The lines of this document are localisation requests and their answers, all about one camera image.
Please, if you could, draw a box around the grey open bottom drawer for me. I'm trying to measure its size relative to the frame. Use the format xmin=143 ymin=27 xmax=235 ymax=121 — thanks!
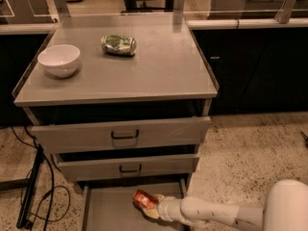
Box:
xmin=79 ymin=176 xmax=193 ymax=231

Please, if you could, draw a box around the grey drawer cabinet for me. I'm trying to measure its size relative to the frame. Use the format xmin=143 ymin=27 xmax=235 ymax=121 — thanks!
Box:
xmin=12 ymin=13 xmax=220 ymax=231

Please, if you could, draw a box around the white ceramic bowl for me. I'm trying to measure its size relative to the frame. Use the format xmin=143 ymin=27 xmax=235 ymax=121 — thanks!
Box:
xmin=38 ymin=44 xmax=81 ymax=78

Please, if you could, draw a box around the green soda can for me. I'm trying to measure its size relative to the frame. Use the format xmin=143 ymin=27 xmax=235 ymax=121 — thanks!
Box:
xmin=101 ymin=35 xmax=137 ymax=57

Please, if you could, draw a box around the grey background counter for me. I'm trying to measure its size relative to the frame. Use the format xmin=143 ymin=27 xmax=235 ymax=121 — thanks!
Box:
xmin=208 ymin=0 xmax=284 ymax=20

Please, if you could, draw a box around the grey middle drawer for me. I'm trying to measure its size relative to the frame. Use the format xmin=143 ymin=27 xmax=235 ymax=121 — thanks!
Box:
xmin=58 ymin=154 xmax=199 ymax=181

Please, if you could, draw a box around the red coke can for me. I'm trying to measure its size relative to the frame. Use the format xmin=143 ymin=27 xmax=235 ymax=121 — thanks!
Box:
xmin=133 ymin=190 xmax=159 ymax=209

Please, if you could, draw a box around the black floor bar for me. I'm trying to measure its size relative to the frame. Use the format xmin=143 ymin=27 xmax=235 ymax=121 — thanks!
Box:
xmin=16 ymin=146 xmax=43 ymax=229

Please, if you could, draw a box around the black floor cable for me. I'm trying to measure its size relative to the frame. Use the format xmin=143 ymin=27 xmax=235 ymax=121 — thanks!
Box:
xmin=10 ymin=125 xmax=71 ymax=231

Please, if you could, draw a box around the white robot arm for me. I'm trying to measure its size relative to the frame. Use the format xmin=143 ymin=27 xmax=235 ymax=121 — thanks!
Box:
xmin=134 ymin=180 xmax=308 ymax=231

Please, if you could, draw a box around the grey top drawer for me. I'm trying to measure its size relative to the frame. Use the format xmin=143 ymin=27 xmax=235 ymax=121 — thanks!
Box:
xmin=32 ymin=116 xmax=211 ymax=153

